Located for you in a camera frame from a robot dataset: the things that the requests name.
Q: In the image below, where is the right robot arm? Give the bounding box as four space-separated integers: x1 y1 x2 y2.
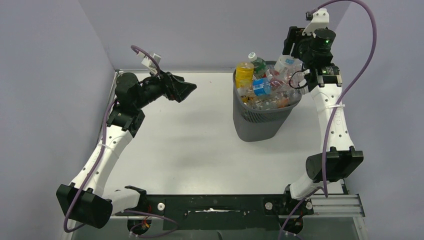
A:
281 26 364 214

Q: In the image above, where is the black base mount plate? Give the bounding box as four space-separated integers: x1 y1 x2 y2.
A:
114 194 314 232

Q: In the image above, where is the clear bottle white blue label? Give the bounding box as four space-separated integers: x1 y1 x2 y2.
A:
272 53 303 85

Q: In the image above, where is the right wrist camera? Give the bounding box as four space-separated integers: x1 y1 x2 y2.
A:
301 8 330 36

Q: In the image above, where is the clear crushed bottle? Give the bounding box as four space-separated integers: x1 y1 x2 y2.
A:
247 86 302 111

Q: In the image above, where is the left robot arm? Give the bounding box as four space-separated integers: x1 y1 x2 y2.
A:
56 71 197 233

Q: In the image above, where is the green tinted bottle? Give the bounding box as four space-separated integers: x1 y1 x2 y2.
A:
248 52 268 79

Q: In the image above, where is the aluminium frame rail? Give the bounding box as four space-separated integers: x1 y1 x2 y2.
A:
59 194 366 240

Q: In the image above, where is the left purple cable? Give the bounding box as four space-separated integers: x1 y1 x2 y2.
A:
62 45 180 239

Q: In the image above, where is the yellow juice bottle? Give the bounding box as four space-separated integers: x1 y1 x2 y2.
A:
234 62 254 103

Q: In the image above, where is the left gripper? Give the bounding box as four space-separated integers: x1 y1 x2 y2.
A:
134 66 196 109

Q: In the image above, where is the grey mesh waste bin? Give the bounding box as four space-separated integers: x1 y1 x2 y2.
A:
232 72 301 142

